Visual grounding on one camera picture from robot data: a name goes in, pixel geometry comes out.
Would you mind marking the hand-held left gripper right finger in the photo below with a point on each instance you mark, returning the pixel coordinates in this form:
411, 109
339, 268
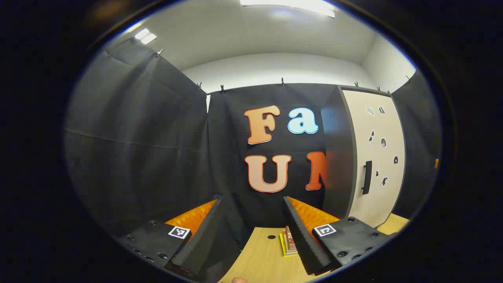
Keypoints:
302, 239

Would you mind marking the long ceiling light panel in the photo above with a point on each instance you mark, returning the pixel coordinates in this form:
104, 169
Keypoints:
294, 4

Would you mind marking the black backdrop cloth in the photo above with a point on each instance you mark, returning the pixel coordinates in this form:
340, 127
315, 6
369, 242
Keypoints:
137, 157

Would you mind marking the yellow cover book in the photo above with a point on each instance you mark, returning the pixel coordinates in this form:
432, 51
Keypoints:
281, 245

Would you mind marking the white page thick book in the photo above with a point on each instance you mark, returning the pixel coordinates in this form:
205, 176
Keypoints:
285, 244

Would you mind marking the white cabinet door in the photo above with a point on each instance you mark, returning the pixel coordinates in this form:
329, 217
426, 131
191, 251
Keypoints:
393, 129

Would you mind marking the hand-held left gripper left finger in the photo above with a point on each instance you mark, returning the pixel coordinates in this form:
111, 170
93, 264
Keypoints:
204, 239

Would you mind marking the dark grey cabinet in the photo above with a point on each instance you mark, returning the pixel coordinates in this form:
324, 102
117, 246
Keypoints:
338, 157

